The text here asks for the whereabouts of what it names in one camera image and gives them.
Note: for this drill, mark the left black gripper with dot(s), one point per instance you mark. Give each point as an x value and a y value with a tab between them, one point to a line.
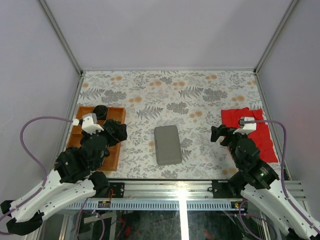
121	132

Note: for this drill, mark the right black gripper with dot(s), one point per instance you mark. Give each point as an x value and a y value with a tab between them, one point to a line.
222	130

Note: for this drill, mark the grey plastic tool case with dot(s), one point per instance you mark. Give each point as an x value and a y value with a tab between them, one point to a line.
167	145

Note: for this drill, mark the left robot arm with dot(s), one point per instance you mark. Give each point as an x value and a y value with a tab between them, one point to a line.
75	176

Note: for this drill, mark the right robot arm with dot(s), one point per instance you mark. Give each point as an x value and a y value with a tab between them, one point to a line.
257	182

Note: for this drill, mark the rolled dark sock top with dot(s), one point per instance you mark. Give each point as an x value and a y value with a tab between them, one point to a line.
101	112

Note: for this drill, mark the red cloth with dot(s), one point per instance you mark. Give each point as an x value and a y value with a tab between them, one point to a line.
261	137

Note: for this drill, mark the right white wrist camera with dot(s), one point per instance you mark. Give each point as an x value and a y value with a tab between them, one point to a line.
247	125

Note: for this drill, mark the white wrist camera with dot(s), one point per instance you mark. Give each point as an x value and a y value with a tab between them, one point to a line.
89	123
247	125

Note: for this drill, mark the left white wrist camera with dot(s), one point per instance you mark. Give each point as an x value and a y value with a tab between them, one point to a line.
89	123

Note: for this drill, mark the aluminium front rail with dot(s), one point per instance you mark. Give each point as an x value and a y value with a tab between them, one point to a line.
198	195

